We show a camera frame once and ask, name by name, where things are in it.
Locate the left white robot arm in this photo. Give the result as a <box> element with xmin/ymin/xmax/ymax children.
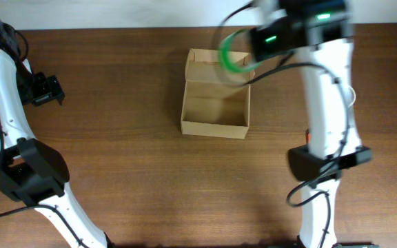
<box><xmin>0</xmin><ymin>20</ymin><xmax>114</xmax><ymax>247</ymax></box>

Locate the brown cardboard box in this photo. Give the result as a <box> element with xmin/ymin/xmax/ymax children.
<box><xmin>181</xmin><ymin>48</ymin><xmax>255</xmax><ymax>139</ymax></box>

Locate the green tape roll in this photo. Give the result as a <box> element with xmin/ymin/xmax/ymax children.
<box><xmin>218</xmin><ymin>29</ymin><xmax>262</xmax><ymax>74</ymax></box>

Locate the orange utility knife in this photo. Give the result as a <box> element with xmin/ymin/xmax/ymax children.
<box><xmin>305</xmin><ymin>130</ymin><xmax>311</xmax><ymax>144</ymax></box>

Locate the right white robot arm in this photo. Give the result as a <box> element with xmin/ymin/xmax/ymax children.
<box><xmin>250</xmin><ymin>1</ymin><xmax>371</xmax><ymax>247</ymax></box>

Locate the white masking tape roll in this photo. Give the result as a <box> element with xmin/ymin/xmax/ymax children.
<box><xmin>348</xmin><ymin>85</ymin><xmax>356</xmax><ymax>107</ymax></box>

